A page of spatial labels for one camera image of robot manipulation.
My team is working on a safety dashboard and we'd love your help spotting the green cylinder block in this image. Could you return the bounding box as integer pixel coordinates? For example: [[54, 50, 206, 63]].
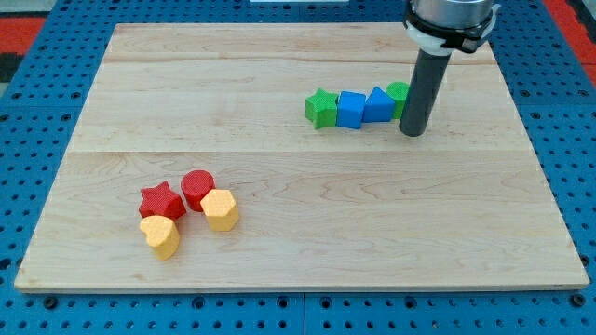
[[386, 82, 409, 119]]

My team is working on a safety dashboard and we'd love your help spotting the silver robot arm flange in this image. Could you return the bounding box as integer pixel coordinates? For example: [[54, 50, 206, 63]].
[[403, 0, 501, 57]]

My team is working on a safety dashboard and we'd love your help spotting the green star block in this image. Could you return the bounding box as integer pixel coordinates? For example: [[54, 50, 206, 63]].
[[305, 88, 339, 129]]

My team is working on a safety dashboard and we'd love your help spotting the blue cube block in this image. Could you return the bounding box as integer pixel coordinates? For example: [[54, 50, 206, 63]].
[[336, 91, 366, 129]]

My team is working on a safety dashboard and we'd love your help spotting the yellow hexagon block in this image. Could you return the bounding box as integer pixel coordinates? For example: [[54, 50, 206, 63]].
[[200, 189, 239, 232]]

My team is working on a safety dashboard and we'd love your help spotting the blue triangle block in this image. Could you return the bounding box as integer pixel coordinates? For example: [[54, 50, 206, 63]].
[[362, 87, 395, 123]]

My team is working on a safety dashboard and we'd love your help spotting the red cylinder block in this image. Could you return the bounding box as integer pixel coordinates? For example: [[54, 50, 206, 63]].
[[181, 169, 215, 212]]

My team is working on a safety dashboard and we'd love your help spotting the red star block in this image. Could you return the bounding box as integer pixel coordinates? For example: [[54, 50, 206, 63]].
[[139, 181, 186, 221]]

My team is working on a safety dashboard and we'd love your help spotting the yellow heart block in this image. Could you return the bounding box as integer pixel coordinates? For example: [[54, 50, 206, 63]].
[[139, 215, 181, 261]]

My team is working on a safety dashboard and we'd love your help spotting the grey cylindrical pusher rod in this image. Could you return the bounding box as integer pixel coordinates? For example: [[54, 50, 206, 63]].
[[399, 49, 451, 137]]

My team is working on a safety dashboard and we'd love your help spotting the wooden board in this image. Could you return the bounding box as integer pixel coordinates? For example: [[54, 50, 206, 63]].
[[15, 22, 589, 293]]

